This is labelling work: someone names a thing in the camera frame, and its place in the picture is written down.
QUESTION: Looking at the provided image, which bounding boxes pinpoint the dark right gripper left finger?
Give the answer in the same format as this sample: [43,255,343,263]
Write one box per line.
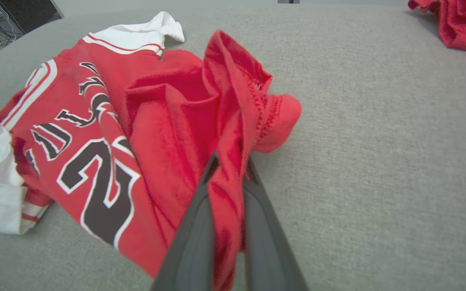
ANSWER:
[150,150,220,291]

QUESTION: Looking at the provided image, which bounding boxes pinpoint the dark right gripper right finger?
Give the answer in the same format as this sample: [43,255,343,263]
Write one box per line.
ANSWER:
[242,157,309,291]

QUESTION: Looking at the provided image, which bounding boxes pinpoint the red white Bulls jersey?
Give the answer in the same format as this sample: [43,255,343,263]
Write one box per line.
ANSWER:
[0,11,302,291]

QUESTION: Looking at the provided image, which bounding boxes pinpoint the red shorts with white waistband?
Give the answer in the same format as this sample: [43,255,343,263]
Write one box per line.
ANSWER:
[408,0,466,53]

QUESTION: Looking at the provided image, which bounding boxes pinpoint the black flat panel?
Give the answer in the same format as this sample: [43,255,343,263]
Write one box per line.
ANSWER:
[0,0,64,35]

